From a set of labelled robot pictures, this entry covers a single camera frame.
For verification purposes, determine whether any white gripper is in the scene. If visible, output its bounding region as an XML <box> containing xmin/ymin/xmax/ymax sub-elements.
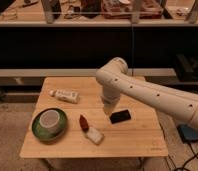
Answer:
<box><xmin>101</xmin><ymin>95</ymin><xmax>120</xmax><ymax>115</ymax></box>

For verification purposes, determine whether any white tube bottle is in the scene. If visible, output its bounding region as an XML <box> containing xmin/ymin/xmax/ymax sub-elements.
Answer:
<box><xmin>49</xmin><ymin>89</ymin><xmax>79</xmax><ymax>104</ymax></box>

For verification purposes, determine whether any black cable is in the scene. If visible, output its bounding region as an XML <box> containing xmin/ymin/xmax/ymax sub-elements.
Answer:
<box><xmin>165</xmin><ymin>141</ymin><xmax>198</xmax><ymax>171</ymax></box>

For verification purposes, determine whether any long wooden workbench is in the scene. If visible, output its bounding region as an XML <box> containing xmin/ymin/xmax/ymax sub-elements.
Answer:
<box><xmin>0</xmin><ymin>68</ymin><xmax>176</xmax><ymax>77</ymax></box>

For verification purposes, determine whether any black equipment on right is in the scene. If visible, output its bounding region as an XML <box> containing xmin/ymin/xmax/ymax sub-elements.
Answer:
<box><xmin>174</xmin><ymin>54</ymin><xmax>198</xmax><ymax>82</ymax></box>

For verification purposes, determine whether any green plate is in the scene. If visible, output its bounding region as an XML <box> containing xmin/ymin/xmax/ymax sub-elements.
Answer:
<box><xmin>31</xmin><ymin>108</ymin><xmax>68</xmax><ymax>142</ymax></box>

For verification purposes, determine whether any blue foot pedal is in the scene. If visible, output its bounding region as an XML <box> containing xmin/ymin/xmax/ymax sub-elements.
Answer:
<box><xmin>177</xmin><ymin>124</ymin><xmax>198</xmax><ymax>143</ymax></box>

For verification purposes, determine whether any wooden folding table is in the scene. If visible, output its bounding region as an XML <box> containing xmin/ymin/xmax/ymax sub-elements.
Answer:
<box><xmin>20</xmin><ymin>77</ymin><xmax>168</xmax><ymax>158</ymax></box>

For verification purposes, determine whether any red brown small object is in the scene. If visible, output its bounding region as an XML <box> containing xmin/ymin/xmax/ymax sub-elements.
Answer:
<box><xmin>79</xmin><ymin>115</ymin><xmax>89</xmax><ymax>132</ymax></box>

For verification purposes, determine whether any black phone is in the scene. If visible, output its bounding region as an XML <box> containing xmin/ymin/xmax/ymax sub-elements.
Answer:
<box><xmin>110</xmin><ymin>110</ymin><xmax>131</xmax><ymax>124</ymax></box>

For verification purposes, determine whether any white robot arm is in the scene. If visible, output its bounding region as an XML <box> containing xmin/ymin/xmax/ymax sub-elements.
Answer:
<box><xmin>96</xmin><ymin>57</ymin><xmax>198</xmax><ymax>130</ymax></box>

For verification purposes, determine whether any red toolbox tray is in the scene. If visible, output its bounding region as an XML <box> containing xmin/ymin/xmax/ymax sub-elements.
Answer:
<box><xmin>101</xmin><ymin>0</ymin><xmax>163</xmax><ymax>19</ymax></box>

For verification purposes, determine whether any white cup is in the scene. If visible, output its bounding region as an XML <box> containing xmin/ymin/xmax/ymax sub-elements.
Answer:
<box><xmin>39</xmin><ymin>110</ymin><xmax>60</xmax><ymax>132</ymax></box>

